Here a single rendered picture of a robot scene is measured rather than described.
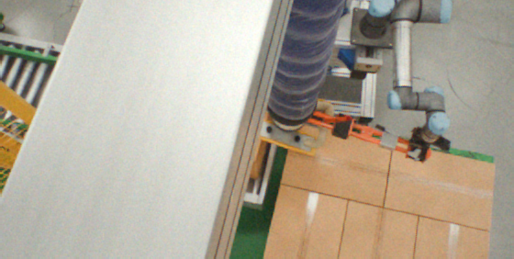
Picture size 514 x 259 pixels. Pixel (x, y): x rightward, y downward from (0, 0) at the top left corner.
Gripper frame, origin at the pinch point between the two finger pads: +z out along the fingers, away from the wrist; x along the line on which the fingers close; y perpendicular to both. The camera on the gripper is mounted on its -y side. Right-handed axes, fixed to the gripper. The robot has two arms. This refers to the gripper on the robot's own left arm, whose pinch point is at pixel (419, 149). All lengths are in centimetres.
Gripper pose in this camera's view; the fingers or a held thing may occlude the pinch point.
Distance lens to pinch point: 224.8
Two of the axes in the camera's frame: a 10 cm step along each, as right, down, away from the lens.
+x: -3.4, 8.8, -3.2
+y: -9.4, -3.1, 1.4
